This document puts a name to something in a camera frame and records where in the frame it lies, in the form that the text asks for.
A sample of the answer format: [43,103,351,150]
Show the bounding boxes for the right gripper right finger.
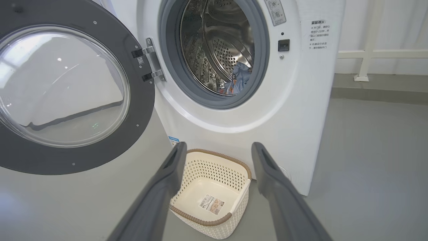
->
[251,142,333,241]

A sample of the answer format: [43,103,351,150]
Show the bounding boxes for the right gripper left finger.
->
[107,142,188,241]

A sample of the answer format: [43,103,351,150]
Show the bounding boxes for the round glass washing machine door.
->
[0,0,156,175]

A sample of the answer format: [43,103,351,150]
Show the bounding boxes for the blue bear print garment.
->
[218,62,253,95]

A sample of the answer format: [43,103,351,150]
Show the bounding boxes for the cream perforated laundry basket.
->
[169,149,252,240]

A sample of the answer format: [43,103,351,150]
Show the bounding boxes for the white front-load washing machine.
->
[97,0,347,196]

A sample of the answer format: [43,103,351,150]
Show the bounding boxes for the white metal railing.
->
[337,0,428,82]

